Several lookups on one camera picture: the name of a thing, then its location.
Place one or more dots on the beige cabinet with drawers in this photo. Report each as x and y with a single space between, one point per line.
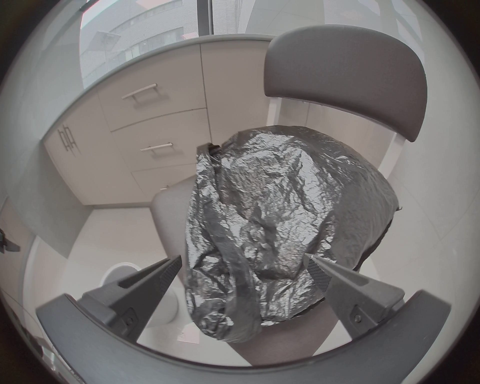
157 112

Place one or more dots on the grey padded chair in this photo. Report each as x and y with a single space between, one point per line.
337 67

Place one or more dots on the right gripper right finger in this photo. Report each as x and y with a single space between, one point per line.
352 296

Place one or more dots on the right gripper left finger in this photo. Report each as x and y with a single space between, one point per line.
127 300

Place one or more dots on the black plastic bag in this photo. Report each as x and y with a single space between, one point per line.
281 210

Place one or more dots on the white trash bin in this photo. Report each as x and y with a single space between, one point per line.
167 308

